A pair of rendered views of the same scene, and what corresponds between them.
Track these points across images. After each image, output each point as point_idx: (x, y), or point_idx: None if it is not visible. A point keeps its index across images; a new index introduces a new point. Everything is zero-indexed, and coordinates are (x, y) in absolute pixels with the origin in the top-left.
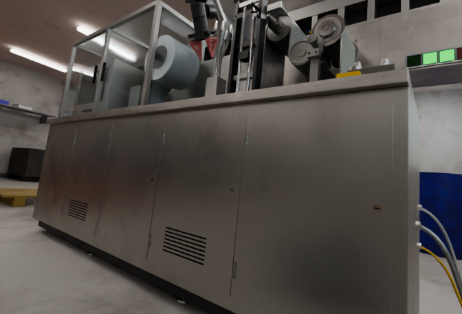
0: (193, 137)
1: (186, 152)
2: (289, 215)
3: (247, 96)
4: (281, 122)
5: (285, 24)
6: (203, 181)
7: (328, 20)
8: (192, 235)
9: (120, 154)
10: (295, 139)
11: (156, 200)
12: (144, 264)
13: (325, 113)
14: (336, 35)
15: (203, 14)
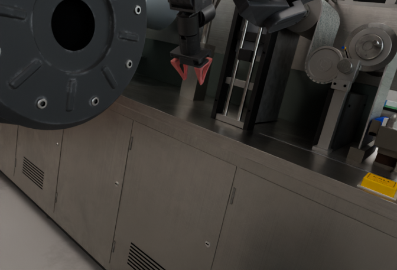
0: (167, 160)
1: (158, 174)
2: None
3: (240, 150)
4: (278, 200)
5: (311, 10)
6: (175, 217)
7: (376, 41)
8: (159, 266)
9: (78, 134)
10: (292, 228)
11: (121, 210)
12: (107, 266)
13: (335, 218)
14: (380, 62)
15: (194, 33)
